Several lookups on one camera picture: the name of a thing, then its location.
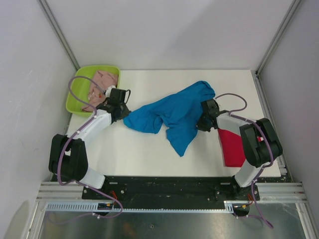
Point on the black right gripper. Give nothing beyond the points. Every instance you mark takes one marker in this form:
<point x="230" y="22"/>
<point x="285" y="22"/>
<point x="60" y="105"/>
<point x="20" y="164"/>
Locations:
<point x="201" y="126"/>

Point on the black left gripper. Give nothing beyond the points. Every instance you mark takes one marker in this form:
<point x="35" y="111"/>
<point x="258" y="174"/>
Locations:
<point x="125" y="112"/>

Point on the blue t shirt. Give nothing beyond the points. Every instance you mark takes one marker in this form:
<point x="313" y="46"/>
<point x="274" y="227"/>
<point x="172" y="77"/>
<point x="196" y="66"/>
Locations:
<point x="179" y="112"/>

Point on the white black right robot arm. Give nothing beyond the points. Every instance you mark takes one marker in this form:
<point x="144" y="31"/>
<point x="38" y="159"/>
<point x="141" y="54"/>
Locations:
<point x="253" y="142"/>

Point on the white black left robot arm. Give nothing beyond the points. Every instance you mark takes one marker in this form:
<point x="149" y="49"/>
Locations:
<point x="68" y="155"/>

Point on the pink t shirt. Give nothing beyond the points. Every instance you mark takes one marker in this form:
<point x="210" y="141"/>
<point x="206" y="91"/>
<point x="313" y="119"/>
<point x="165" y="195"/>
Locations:
<point x="104" y="80"/>

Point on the green plastic basin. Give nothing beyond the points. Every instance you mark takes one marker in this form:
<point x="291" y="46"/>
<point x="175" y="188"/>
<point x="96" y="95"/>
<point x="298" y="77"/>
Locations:
<point x="80" y="88"/>

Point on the folded red t shirt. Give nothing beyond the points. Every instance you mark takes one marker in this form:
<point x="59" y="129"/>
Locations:
<point x="232" y="148"/>

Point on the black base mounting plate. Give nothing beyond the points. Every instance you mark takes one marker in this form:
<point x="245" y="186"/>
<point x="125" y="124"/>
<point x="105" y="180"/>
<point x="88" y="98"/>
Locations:
<point x="219" y="188"/>

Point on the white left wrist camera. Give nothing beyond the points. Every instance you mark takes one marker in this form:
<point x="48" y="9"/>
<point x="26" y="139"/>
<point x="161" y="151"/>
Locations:
<point x="108" y="90"/>

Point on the grey slotted cable duct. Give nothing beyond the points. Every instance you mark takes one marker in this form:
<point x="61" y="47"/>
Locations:
<point x="223" y="207"/>

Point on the left aluminium corner post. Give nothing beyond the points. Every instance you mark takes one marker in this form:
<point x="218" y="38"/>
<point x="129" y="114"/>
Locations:
<point x="48" y="13"/>

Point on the aluminium corner post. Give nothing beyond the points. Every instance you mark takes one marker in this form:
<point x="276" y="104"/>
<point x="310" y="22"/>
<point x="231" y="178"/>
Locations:
<point x="288" y="18"/>
<point x="48" y="13"/>

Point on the aluminium frame rail front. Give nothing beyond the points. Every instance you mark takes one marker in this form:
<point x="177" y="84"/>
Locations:
<point x="281" y="192"/>

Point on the right aluminium corner post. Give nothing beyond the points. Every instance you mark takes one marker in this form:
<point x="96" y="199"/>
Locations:
<point x="288" y="18"/>

